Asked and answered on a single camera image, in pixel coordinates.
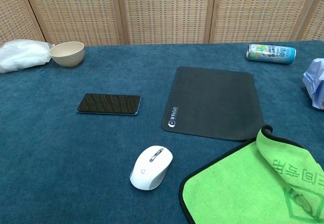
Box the black smartphone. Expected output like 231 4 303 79
76 93 142 117

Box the black mouse pad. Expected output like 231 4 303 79
160 66 265 142

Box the white computer mouse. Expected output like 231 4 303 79
129 145 174 191

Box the green microfiber cloth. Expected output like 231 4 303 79
179 124 324 224

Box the woven wooden folding screen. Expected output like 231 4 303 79
0 0 324 48

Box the beige bowl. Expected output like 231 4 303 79
49 42 85 68

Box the dark blue table cloth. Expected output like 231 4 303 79
0 40 324 224

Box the printed drink can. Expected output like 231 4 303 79
246 44 297 65

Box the white plastic bag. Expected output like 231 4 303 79
0 39 55 74

